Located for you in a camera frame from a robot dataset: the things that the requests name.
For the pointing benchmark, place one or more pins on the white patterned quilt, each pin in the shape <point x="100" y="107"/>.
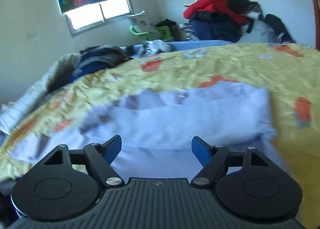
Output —
<point x="24" y="105"/>

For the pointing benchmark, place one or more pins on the green plastic chair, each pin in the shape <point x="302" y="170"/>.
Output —
<point x="164" y="34"/>

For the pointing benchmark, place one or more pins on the patterned grey pillow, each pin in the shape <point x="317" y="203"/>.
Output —
<point x="142" y="23"/>

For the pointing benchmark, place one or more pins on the yellow cartoon bedspread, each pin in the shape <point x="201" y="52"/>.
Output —
<point x="290" y="72"/>

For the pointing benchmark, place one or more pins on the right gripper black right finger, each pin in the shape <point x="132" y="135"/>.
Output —
<point x="213" y="160"/>

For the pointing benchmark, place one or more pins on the window with grey frame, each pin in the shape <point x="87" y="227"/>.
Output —
<point x="95" y="15"/>

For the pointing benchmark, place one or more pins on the light blue long-sleeve shirt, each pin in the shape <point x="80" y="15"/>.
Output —
<point x="156" y="129"/>

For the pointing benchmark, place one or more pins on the black bag by wall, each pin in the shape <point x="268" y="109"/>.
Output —
<point x="283" y="35"/>

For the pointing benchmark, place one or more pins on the stack of dark folded clothes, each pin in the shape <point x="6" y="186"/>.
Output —
<point x="94" y="59"/>

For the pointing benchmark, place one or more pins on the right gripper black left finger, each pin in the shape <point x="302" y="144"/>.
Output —
<point x="98" y="162"/>

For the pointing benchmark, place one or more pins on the black white crumpled cloth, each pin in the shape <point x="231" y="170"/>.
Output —
<point x="153" y="47"/>

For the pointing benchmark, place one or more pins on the navy blue jacket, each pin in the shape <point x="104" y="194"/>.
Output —
<point x="215" y="26"/>

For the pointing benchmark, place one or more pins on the red jacket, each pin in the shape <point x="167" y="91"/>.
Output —
<point x="217" y="6"/>

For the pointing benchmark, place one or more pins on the white wall switch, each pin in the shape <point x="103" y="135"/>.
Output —
<point x="31" y="34"/>

